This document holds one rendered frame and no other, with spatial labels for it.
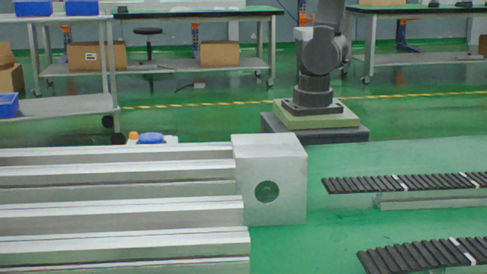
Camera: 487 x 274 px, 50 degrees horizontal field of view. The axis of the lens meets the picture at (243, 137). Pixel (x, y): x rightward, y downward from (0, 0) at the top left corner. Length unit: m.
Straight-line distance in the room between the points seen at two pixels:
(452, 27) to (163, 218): 9.01
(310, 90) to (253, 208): 0.51
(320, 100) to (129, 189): 0.58
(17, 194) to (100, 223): 0.17
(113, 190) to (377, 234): 0.33
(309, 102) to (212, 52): 4.33
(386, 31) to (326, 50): 7.84
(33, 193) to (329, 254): 0.36
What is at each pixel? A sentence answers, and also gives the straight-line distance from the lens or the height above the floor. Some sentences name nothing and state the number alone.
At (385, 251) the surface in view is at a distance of 0.59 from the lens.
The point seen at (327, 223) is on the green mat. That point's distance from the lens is 0.70.
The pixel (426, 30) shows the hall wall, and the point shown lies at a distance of 9.23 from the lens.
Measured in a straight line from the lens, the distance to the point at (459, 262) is 0.58.
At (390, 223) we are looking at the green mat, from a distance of 0.71.
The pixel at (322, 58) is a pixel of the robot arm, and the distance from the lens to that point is 1.09.
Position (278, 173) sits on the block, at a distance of 0.66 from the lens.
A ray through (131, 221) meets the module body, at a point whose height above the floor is 0.85.
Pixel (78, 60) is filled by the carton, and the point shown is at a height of 0.32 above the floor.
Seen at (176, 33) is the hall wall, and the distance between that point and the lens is 8.14.
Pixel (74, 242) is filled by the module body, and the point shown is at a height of 0.86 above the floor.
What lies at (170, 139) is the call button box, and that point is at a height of 0.84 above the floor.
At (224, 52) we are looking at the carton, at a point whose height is 0.36.
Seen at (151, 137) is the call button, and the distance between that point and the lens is 0.81.
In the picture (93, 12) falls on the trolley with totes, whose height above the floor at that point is 0.88.
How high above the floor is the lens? 1.09
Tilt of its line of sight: 17 degrees down
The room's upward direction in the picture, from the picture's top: straight up
